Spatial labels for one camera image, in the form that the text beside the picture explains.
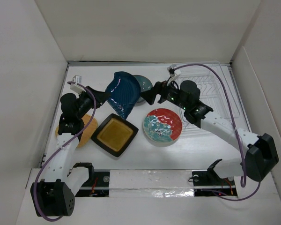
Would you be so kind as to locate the woven bamboo tray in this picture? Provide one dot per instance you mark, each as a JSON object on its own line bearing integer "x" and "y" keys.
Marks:
{"x": 87, "y": 133}

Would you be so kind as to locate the white wire dish rack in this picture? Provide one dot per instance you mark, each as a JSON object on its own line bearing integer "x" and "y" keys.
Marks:
{"x": 214, "y": 92}

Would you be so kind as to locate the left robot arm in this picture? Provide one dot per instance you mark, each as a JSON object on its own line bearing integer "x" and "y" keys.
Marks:
{"x": 59, "y": 180}

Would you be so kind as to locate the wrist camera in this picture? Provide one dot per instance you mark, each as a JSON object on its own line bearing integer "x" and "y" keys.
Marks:
{"x": 76, "y": 83}
{"x": 174, "y": 74}

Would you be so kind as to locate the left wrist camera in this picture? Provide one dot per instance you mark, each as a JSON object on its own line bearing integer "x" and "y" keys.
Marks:
{"x": 76, "y": 83}

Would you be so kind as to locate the blue leaf-shaped dish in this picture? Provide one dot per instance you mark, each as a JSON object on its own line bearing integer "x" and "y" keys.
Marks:
{"x": 124, "y": 92}

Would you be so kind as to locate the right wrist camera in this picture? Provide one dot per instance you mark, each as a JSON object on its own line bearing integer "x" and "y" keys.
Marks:
{"x": 174, "y": 74}

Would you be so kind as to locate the teal round plate brown rim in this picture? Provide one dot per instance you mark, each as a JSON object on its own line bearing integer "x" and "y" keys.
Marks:
{"x": 145, "y": 84}

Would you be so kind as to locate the yellow square plate dark rim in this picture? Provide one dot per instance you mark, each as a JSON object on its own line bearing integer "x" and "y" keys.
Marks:
{"x": 114, "y": 135}

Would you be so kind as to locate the red teal floral plate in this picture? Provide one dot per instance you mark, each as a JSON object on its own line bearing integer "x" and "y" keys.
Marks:
{"x": 162, "y": 125}

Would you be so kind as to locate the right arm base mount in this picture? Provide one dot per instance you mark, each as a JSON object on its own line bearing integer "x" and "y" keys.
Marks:
{"x": 207, "y": 183}

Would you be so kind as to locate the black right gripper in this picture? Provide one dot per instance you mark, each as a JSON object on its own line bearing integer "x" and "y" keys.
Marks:
{"x": 161, "y": 88}

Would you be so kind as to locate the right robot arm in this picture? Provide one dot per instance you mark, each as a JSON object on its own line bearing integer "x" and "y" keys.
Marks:
{"x": 259, "y": 151}

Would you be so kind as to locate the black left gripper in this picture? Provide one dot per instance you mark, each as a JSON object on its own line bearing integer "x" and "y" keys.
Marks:
{"x": 100, "y": 97}

